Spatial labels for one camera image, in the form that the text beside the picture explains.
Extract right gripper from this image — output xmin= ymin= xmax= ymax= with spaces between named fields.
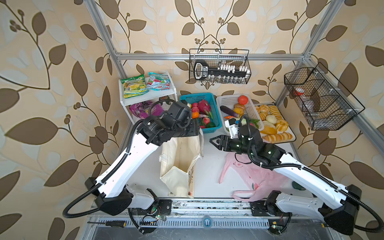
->
xmin=209 ymin=134 xmax=254 ymax=158

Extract purple snack bag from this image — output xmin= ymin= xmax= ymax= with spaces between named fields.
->
xmin=129 ymin=101 xmax=164 ymax=119

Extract teal plastic fruit basket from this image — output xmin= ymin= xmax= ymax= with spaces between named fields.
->
xmin=180 ymin=93 xmax=222 ymax=134

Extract cream canvas tote bag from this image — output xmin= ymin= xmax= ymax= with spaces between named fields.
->
xmin=159 ymin=131 xmax=204 ymax=198

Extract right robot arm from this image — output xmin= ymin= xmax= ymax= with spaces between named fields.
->
xmin=210 ymin=125 xmax=384 ymax=236

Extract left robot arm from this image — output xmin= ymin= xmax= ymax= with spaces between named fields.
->
xmin=63 ymin=100 xmax=200 ymax=219

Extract pink plastic grocery bag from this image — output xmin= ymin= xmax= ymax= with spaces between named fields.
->
xmin=219 ymin=153 xmax=293 ymax=203

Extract orange fruit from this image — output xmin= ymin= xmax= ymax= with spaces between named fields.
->
xmin=192 ymin=112 xmax=200 ymax=119

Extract purple eggplant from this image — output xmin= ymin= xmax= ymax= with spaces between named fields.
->
xmin=220 ymin=106 xmax=241 ymax=118

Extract pink dragon fruit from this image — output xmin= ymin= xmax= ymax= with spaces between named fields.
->
xmin=198 ymin=100 xmax=213 ymax=119

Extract teal red snack bag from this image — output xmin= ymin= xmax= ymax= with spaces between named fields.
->
xmin=147 ymin=72 xmax=171 ymax=91

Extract white plastic vegetable basket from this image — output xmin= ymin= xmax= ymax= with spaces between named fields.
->
xmin=216 ymin=95 xmax=264 ymax=135

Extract green snack bag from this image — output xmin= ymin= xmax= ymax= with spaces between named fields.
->
xmin=120 ymin=75 xmax=149 ymax=99

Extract white two-tier shelf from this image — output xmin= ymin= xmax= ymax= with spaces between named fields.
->
xmin=119 ymin=71 xmax=178 ymax=124

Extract red tomato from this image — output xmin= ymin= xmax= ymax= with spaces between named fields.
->
xmin=238 ymin=95 xmax=249 ymax=106

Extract bread tray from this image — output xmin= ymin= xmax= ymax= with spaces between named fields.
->
xmin=255 ymin=105 xmax=296 ymax=144

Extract black yellow screwdriver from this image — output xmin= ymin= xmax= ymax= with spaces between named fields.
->
xmin=88 ymin=220 xmax=127 ymax=228

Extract black wire basket with bottles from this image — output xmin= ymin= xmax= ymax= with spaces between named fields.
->
xmin=189 ymin=48 xmax=252 ymax=85

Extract black wire wall basket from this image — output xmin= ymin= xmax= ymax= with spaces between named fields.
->
xmin=284 ymin=62 xmax=366 ymax=131

